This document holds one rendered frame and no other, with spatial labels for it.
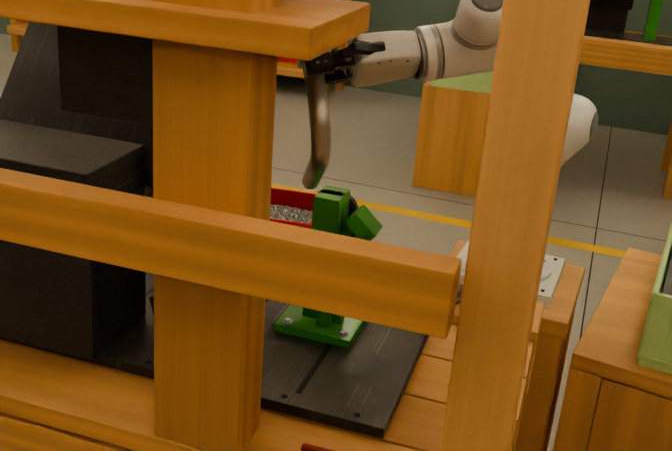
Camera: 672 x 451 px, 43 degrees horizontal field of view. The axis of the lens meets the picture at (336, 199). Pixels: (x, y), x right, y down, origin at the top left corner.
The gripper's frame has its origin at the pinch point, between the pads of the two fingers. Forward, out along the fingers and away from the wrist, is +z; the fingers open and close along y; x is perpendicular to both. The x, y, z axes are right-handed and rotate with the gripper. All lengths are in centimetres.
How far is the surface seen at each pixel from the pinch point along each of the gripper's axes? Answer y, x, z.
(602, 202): -350, -38, -206
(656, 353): -53, 51, -65
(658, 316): -49, 44, -66
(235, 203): 8.7, 20.8, 15.9
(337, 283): 13.6, 34.5, 5.3
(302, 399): -24, 47, 10
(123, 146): -23.6, -1.3, 32.4
